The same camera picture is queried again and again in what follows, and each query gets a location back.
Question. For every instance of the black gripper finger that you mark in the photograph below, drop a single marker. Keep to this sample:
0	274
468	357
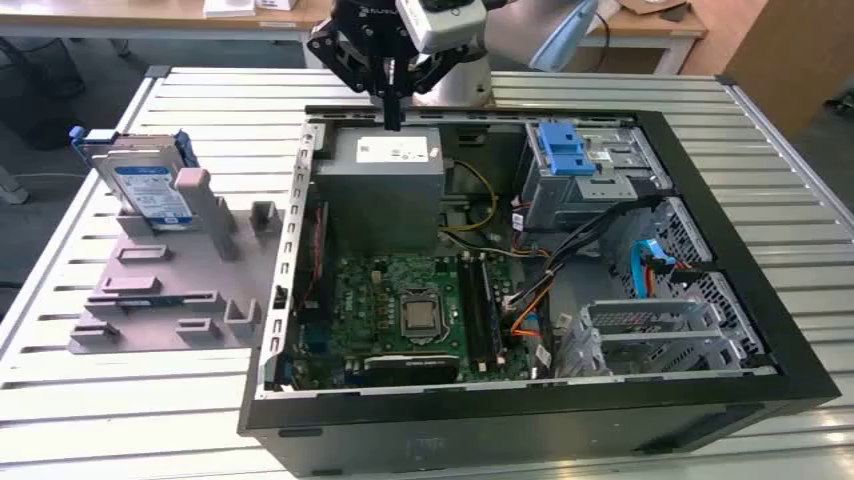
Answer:
347	65
434	70

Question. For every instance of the hard disk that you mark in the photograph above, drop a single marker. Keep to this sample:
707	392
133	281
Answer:
143	185

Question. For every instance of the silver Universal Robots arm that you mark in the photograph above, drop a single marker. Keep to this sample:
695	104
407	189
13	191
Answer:
460	85

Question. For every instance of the metal disk bay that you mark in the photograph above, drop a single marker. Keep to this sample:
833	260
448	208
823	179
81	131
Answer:
660	337

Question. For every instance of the small white box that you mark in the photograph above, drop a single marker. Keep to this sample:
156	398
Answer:
276	4

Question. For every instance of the blue plastic drive latch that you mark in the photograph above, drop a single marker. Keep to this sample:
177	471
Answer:
563	150

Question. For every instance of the wooden desk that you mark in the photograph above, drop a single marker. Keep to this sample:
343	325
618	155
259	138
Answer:
167	22

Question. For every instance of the grey power supply unit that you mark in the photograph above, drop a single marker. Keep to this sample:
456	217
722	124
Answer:
380	210

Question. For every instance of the metal optical drive cage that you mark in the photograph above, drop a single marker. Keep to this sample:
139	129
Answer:
587	200

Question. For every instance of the brown cardboard piece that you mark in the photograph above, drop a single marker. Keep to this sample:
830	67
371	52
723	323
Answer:
650	6

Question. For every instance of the CPU socket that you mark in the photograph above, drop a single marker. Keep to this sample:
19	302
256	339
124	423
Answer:
422	295

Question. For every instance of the black waste bin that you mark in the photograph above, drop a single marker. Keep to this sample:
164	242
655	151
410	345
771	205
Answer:
40	100

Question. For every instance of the green motherboard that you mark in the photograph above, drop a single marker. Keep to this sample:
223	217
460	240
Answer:
374	300

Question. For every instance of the grey parts rack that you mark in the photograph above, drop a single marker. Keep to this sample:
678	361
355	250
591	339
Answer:
193	270

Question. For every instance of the black RAM slot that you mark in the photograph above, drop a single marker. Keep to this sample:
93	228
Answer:
470	310

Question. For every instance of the silver CPU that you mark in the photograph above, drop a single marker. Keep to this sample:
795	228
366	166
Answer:
420	316

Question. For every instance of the wooden cabinet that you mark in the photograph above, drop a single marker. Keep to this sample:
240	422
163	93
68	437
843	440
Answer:
787	60

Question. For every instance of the green RAM stick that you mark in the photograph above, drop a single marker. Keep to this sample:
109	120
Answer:
149	301

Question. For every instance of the grey desk foot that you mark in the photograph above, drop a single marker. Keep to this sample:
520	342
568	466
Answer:
9	187

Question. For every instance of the black graphics card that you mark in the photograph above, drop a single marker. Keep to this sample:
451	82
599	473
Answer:
410	369

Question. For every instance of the black chair base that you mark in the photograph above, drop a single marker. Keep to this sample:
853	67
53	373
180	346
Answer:
843	102

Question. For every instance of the black open PC case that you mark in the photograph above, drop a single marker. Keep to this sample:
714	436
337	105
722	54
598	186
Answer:
467	440

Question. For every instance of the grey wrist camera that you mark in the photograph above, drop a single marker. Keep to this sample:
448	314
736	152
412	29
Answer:
447	27

